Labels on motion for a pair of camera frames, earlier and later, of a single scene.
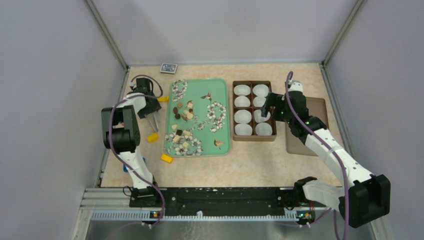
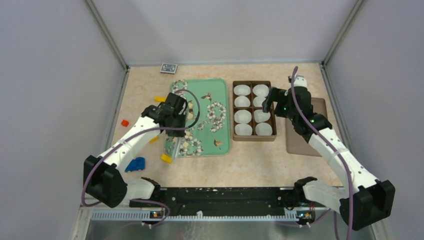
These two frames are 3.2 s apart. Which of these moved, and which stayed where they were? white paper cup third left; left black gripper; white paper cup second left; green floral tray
Moved: left black gripper
Stayed: white paper cup third left; white paper cup second left; green floral tray
